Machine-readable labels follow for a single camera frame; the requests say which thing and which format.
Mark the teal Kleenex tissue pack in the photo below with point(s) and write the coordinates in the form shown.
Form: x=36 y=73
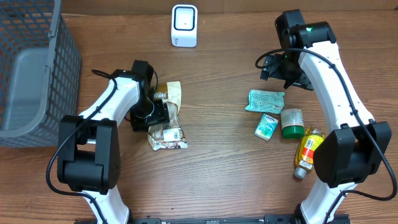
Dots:
x=266 y=127

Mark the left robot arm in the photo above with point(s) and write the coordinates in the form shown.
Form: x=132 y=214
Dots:
x=87 y=162

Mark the grey plastic mesh basket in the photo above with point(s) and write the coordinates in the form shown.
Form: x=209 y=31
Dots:
x=40 y=72

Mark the teal wet wipes pack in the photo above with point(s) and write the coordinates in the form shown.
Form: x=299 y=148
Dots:
x=265 y=101

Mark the green lidded white jar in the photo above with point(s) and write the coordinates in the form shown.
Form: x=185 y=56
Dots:
x=292 y=123

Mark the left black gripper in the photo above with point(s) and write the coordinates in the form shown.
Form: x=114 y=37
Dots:
x=161 y=116

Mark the white barcode scanner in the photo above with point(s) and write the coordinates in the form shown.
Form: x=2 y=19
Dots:
x=184 y=26

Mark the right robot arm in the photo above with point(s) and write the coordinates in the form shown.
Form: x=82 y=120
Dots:
x=355 y=145

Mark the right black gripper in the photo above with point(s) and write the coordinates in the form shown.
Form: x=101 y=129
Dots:
x=274 y=66

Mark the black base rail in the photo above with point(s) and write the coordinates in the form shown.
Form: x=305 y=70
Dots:
x=211 y=221

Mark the brown snack bag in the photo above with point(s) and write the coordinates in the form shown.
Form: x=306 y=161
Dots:
x=168 y=135

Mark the yellow tea bottle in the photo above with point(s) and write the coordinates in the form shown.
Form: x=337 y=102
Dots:
x=304 y=158

